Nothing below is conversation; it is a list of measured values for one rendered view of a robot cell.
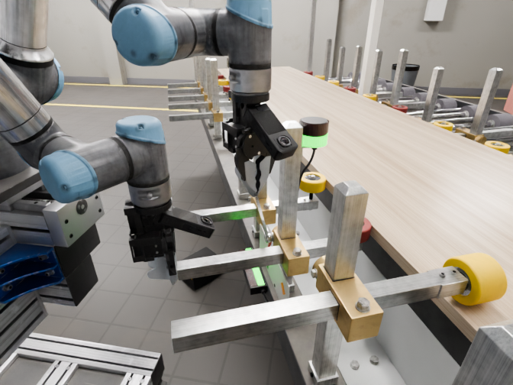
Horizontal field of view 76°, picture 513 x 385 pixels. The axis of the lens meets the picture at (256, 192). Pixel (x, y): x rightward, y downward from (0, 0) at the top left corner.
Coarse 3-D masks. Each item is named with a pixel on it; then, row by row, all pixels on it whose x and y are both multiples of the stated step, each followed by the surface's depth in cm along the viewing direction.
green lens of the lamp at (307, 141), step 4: (304, 136) 66; (324, 136) 66; (304, 140) 66; (308, 140) 66; (312, 140) 66; (316, 140) 66; (320, 140) 66; (324, 140) 66; (304, 144) 67; (308, 144) 66; (312, 144) 66; (316, 144) 66; (320, 144) 66; (324, 144) 67
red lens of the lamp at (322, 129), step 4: (300, 120) 67; (300, 124) 66; (304, 124) 65; (308, 124) 65; (324, 124) 65; (328, 124) 66; (304, 128) 65; (308, 128) 65; (312, 128) 64; (316, 128) 64; (320, 128) 64; (324, 128) 65; (304, 132) 66; (308, 132) 65; (312, 132) 65; (316, 132) 65; (320, 132) 65; (324, 132) 65
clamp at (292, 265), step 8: (280, 240) 76; (288, 240) 76; (296, 240) 76; (288, 248) 74; (304, 248) 74; (288, 256) 71; (304, 256) 71; (288, 264) 71; (296, 264) 72; (304, 264) 72; (288, 272) 72; (296, 272) 73; (304, 272) 73
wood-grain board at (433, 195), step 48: (288, 96) 199; (336, 96) 199; (336, 144) 125; (384, 144) 125; (432, 144) 125; (480, 144) 125; (384, 192) 91; (432, 192) 91; (480, 192) 91; (384, 240) 72; (432, 240) 72; (480, 240) 72
